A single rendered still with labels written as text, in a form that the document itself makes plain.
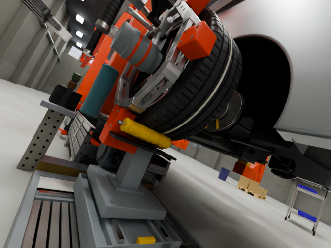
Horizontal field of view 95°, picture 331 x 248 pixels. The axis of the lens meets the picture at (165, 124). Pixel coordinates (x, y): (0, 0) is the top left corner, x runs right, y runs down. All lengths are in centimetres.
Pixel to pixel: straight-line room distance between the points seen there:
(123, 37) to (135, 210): 70
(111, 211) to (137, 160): 25
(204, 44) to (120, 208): 64
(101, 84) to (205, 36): 51
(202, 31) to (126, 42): 33
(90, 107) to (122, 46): 31
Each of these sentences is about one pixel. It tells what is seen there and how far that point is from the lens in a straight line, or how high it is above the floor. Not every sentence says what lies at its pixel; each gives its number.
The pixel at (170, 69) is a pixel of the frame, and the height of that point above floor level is 74.
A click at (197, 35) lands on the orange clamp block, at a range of 52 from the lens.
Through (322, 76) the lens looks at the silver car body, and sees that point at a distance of 83.
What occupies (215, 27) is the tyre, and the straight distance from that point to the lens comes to 67.
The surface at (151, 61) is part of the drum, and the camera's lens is 75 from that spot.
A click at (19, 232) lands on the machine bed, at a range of 72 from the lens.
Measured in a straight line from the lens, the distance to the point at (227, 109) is 102.
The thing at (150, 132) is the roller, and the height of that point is 53.
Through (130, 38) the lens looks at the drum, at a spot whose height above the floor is 84.
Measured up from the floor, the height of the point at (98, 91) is 60.
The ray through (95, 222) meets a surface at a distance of 70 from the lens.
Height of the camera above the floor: 52
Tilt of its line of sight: 6 degrees up
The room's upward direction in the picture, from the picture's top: 24 degrees clockwise
